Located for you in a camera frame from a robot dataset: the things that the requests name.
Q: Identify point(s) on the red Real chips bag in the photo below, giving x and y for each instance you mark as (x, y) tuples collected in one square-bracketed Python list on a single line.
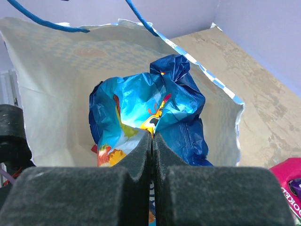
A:
[(288, 174)]

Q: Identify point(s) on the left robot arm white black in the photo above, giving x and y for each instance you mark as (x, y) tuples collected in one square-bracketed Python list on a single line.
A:
[(15, 153)]

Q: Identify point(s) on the red small snack packet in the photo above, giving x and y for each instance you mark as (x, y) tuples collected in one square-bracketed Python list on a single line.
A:
[(94, 149)]

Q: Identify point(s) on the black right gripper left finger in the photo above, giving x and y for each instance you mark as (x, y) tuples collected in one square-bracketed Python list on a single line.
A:
[(83, 196)]

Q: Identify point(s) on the blue checkered paper bag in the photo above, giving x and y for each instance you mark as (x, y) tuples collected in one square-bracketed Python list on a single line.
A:
[(56, 71)]

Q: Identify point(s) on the aluminium frame rails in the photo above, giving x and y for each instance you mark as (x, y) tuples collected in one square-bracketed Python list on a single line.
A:
[(9, 92)]

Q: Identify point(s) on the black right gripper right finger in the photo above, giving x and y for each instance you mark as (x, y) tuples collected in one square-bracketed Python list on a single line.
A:
[(214, 196)]

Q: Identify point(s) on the blue colourful snack bag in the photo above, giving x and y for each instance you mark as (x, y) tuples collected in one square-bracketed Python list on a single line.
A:
[(125, 113)]

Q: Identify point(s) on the purple chocolate snack packet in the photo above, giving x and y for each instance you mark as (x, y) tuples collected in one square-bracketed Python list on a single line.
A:
[(295, 187)]

